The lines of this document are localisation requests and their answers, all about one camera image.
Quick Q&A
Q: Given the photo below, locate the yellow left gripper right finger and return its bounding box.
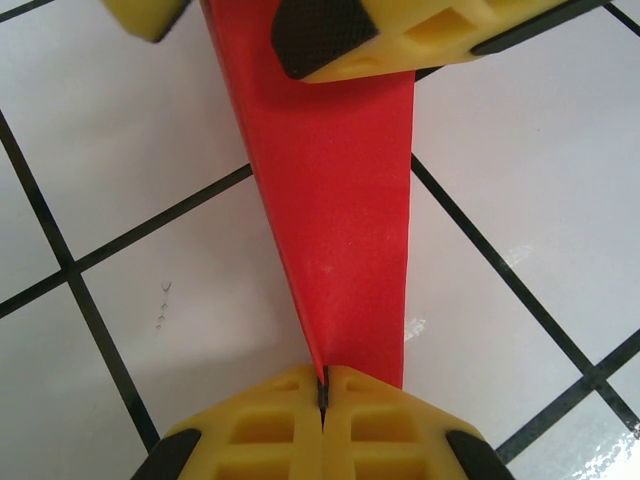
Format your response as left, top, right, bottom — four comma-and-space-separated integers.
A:
319, 364, 514, 480

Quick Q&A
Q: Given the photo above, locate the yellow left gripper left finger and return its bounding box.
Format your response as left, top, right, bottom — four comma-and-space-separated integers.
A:
132, 364, 326, 480

